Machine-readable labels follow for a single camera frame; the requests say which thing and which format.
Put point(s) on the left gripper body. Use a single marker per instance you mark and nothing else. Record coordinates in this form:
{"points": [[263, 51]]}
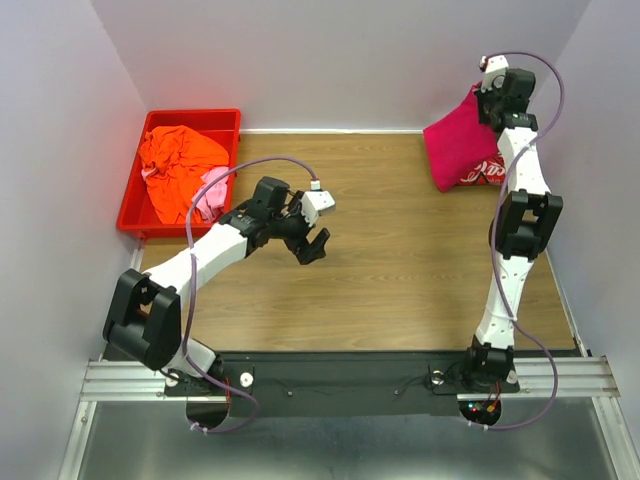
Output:
{"points": [[294, 231]]}

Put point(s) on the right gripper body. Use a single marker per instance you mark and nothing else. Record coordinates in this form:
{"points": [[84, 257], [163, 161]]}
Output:
{"points": [[487, 104]]}

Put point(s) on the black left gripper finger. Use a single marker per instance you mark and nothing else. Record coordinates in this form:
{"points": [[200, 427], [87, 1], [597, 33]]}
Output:
{"points": [[306, 254], [318, 244]]}

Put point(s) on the magenta t shirt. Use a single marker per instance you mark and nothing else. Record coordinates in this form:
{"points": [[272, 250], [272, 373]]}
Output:
{"points": [[456, 142]]}

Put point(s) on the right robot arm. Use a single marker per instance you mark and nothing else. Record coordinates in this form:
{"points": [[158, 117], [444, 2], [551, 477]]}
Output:
{"points": [[520, 231]]}

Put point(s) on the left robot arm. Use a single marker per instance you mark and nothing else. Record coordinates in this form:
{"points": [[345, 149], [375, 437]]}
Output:
{"points": [[200, 270]]}

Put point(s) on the folded red coca-cola t shirt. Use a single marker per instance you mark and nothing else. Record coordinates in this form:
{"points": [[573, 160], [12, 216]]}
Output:
{"points": [[489, 171]]}

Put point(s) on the light pink t shirt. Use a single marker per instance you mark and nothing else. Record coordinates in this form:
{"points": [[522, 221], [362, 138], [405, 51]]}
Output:
{"points": [[215, 192]]}

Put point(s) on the orange t shirt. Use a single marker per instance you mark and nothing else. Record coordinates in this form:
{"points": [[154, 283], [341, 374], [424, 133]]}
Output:
{"points": [[176, 164]]}

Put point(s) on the red plastic bin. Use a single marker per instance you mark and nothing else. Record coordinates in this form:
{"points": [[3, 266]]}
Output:
{"points": [[137, 215]]}

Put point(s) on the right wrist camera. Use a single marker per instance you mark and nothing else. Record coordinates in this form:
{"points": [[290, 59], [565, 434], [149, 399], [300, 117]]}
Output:
{"points": [[493, 70]]}

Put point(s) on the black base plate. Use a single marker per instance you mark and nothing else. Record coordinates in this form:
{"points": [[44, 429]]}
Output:
{"points": [[336, 384]]}

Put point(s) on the aluminium frame rail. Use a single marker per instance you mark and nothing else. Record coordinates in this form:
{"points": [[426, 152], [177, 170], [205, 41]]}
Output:
{"points": [[486, 410]]}

